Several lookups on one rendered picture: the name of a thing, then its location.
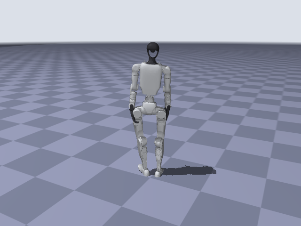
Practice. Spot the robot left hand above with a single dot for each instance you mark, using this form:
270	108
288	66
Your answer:
131	111

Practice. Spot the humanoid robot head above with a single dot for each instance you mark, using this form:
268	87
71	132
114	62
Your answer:
152	46

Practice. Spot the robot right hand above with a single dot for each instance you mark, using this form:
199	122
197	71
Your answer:
167	111

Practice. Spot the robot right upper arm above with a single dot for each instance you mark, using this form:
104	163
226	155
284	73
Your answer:
167	78

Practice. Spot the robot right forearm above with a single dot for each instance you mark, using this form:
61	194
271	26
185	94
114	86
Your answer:
167	98

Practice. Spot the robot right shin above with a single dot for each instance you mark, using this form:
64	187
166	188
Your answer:
159	151

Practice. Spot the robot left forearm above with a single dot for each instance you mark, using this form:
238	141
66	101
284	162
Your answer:
132	99

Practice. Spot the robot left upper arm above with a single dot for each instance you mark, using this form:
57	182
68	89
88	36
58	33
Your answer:
134	78

